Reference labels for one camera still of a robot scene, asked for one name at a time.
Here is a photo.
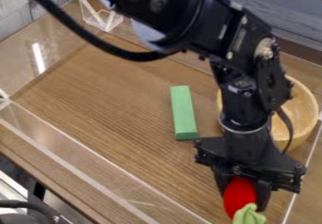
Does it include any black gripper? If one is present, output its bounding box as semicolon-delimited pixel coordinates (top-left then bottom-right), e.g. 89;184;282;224
194;136;307;212

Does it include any red plush strawberry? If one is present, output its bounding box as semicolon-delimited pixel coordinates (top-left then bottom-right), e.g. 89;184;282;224
223;177;267;224

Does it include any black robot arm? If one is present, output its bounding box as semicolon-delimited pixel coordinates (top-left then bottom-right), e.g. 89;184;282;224
35;0;307;211

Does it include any green rectangular block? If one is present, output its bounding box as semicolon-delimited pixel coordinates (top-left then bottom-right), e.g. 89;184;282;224
170;86;198;140

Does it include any wooden bowl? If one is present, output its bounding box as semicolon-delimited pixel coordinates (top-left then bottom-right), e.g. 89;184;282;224
215;73;321;153

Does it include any black table leg bracket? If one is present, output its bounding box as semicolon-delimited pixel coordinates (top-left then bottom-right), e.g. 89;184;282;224
28;181;76;224

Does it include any black cable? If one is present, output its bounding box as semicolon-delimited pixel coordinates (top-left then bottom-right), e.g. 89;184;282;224
0;199;60;224

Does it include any clear acrylic corner bracket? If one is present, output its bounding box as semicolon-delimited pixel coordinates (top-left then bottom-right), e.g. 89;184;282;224
79;0;123;32

